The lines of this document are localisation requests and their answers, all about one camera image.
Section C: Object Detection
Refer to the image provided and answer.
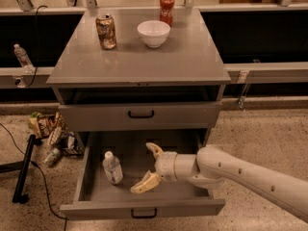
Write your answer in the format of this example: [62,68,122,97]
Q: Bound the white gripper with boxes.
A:
[130,142,177,193]

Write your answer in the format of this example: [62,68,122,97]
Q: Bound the clear plastic bottle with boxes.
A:
[102,151,123,185]

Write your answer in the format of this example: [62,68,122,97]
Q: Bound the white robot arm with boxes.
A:
[131,142,308,222]

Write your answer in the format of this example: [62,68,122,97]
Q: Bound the closed grey upper drawer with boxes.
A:
[59,102,221,132]

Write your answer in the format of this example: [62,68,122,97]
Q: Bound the open grey lower drawer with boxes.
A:
[61,130,225,220]

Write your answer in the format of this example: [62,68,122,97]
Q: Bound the crushed plastic bottle on floor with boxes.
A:
[43,148,61,167]

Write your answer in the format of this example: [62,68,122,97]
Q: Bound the clear water bottle on ledge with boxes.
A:
[13,44,35,74]

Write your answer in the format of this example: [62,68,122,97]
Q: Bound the snack bag pile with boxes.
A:
[28,111,84,156]

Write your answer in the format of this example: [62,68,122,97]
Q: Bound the black stand leg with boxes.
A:
[0,135,41,204]

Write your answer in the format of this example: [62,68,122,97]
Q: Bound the white bowl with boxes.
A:
[137,20,170,48]

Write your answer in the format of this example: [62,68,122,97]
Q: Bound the brown patterned soda can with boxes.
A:
[95,13,116,50]

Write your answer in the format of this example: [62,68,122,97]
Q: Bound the red cola can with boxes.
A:
[160,0,175,26]

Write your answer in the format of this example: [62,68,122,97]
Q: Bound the black lower drawer handle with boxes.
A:
[131,208,158,219]

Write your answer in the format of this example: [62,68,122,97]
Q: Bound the black drawer handle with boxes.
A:
[127,110,155,119]
[131,208,158,219]

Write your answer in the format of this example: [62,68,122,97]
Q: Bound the black upper drawer handle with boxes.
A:
[127,110,155,119]

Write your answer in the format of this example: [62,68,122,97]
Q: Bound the black floor cable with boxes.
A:
[0,122,69,231]

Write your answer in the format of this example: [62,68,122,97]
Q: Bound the black wall cable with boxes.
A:
[27,5,49,89]

